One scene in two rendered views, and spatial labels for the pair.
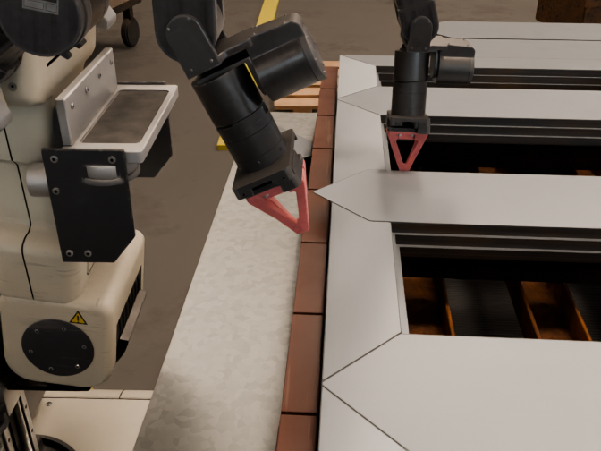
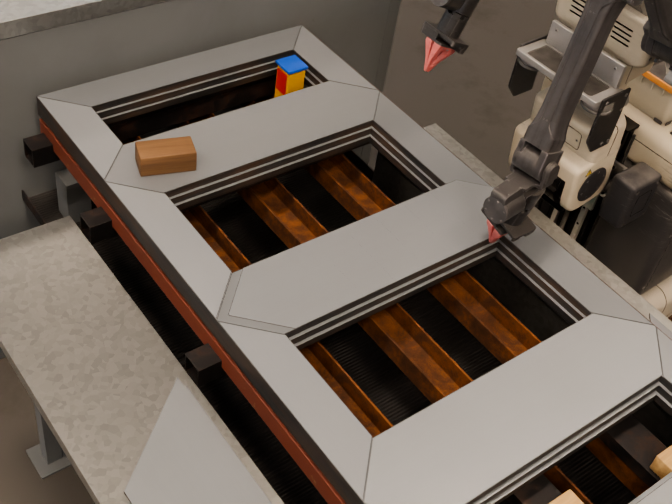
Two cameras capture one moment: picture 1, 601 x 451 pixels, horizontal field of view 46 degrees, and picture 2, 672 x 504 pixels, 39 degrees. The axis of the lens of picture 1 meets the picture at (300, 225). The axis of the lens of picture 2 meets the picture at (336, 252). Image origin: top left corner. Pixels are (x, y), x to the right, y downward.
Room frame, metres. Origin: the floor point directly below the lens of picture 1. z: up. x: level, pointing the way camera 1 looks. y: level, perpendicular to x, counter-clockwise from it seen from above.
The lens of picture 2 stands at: (1.87, -1.49, 2.17)
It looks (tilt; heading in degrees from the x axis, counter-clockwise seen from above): 44 degrees down; 132
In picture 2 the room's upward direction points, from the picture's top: 10 degrees clockwise
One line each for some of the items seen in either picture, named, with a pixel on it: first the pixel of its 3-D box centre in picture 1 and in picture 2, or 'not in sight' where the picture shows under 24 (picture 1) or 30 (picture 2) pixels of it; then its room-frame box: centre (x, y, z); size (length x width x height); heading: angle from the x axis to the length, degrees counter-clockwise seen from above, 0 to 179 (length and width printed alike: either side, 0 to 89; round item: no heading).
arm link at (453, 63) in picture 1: (437, 46); (518, 187); (1.14, -0.22, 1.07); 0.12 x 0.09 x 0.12; 91
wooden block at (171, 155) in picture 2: not in sight; (165, 156); (0.54, -0.63, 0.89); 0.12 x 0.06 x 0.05; 69
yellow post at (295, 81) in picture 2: not in sight; (287, 100); (0.39, -0.16, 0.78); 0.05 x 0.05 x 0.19; 86
